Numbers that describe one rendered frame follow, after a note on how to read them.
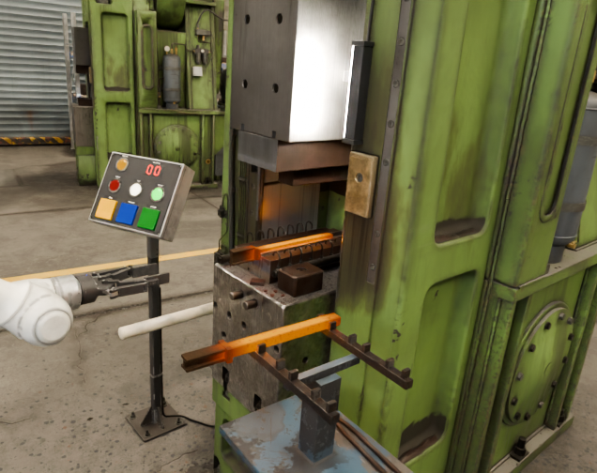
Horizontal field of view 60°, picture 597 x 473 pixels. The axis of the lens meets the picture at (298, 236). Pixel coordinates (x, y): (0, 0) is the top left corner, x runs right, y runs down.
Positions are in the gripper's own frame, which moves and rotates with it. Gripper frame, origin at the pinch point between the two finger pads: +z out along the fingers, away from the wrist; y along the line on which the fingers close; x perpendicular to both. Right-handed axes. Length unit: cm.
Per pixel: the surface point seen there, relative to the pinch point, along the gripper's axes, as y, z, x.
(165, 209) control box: -40.0, 23.9, 5.1
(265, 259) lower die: 4.8, 35.1, -0.8
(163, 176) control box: -47, 27, 15
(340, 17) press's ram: 13, 50, 71
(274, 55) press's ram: 4, 35, 59
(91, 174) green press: -489, 152, -85
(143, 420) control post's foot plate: -58, 21, -96
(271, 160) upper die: 5.3, 35.1, 30.7
